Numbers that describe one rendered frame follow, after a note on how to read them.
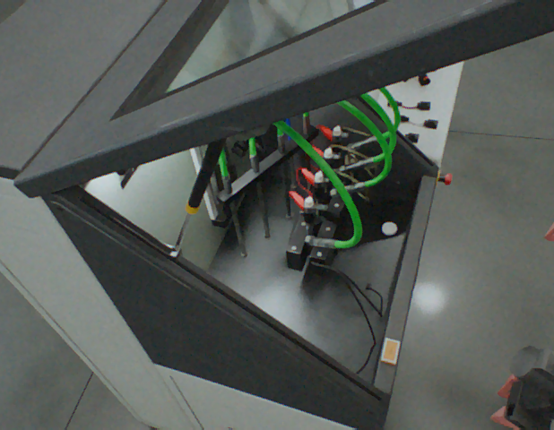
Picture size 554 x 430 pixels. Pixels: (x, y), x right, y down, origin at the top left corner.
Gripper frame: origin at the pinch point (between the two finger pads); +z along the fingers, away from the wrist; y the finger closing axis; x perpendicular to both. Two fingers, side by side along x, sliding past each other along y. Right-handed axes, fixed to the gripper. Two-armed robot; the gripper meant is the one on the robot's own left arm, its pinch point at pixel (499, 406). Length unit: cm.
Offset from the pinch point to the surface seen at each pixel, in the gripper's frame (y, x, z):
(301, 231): -22, -46, 25
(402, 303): -15.3, -18.7, 14.8
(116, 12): -20, -102, -5
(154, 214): 1, -75, 15
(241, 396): 15, -35, 44
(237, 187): -19, -65, 21
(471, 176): -152, 20, 102
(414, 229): -36.1, -22.9, 16.9
